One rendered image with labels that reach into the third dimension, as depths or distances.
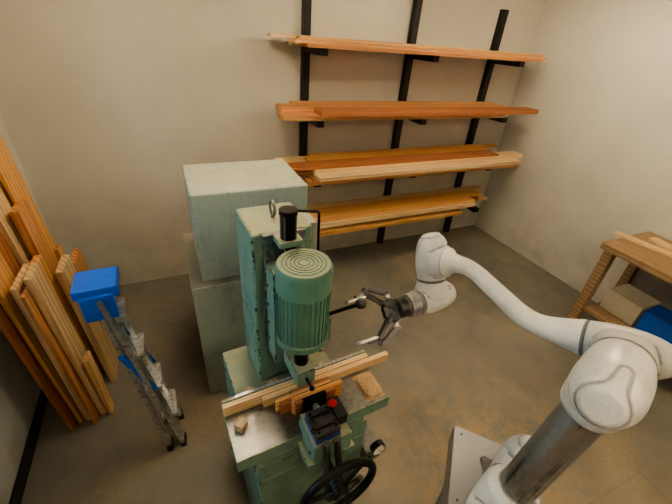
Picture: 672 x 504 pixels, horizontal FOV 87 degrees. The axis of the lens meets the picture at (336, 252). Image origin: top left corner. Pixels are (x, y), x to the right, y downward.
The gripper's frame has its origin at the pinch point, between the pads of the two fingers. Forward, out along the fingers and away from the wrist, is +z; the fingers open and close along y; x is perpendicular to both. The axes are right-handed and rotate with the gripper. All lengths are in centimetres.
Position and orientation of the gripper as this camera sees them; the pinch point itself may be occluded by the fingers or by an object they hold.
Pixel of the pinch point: (355, 321)
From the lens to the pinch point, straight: 117.6
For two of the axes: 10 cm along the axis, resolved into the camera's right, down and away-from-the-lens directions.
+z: -8.9, 1.9, -4.2
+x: 3.7, -2.7, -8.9
